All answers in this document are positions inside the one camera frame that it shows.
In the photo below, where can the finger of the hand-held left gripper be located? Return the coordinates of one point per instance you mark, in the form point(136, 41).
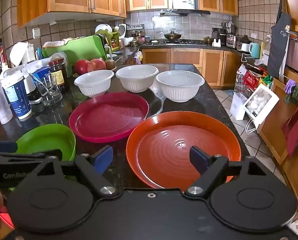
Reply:
point(1, 147)
point(26, 154)

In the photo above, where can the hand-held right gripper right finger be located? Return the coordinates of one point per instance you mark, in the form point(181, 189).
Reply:
point(198, 160)

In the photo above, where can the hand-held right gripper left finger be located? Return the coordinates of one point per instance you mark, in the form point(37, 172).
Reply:
point(103, 159)

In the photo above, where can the green plastic plate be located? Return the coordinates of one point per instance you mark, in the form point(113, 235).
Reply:
point(46, 140)

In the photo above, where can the orange plastic plate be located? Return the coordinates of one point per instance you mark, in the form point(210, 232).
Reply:
point(163, 152)

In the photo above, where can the pink plastic plate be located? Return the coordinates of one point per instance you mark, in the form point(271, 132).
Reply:
point(109, 117)

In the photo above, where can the white ribbed plastic bowl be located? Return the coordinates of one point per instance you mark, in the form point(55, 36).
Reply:
point(94, 85)
point(180, 87)
point(136, 78)

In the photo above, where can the purple tumbler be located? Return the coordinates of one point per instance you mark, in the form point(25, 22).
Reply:
point(0, 105)

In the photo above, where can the blue and white paper cup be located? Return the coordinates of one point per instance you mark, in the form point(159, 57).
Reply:
point(16, 97)

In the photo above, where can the glass beaker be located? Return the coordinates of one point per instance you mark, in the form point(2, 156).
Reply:
point(49, 95)

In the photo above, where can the white paper bag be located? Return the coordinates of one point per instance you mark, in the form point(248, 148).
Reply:
point(237, 107)

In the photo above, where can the blue tissue pack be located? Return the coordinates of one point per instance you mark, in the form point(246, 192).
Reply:
point(41, 73)

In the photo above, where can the dark sauce jar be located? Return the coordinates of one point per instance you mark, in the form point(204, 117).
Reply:
point(59, 76)

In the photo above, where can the white windowed box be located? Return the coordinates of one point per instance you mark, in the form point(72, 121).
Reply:
point(261, 103)

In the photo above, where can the beige fruit tray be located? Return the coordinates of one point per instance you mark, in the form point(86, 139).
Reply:
point(114, 68)

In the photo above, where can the red apple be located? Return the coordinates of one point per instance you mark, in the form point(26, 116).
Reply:
point(82, 66)
point(96, 65)

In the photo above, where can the brown kiwi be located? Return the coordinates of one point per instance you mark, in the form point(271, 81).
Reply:
point(110, 64)

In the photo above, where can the red gift bag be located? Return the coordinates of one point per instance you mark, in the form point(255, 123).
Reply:
point(251, 78)

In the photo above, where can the red hanging cloth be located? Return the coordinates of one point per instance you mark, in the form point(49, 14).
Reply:
point(296, 127)

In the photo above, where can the wooden base cabinets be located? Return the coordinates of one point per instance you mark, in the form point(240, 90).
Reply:
point(186, 57)

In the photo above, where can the green cutting board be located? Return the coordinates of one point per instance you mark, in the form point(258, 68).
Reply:
point(81, 47)

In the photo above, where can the white cloth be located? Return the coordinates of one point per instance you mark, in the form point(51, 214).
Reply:
point(55, 42)

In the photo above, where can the gas stove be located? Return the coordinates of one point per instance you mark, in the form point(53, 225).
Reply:
point(188, 42)

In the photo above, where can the purple rubber glove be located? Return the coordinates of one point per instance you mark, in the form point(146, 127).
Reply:
point(289, 85)

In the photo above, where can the green dish rack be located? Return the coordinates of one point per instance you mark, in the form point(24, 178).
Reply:
point(111, 40)

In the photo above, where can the teal kettle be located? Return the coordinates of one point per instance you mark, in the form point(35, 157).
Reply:
point(255, 50)

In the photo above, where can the wok with lid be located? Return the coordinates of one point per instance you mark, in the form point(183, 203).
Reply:
point(172, 37)

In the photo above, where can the black coffee machine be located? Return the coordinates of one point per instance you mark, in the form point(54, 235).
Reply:
point(218, 33)

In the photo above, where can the dark apron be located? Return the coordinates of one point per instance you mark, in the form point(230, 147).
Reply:
point(278, 45)

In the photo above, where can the black range hood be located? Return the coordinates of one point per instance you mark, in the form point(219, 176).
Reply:
point(186, 12)

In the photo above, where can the white wall socket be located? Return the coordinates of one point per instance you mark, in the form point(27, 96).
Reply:
point(36, 33)

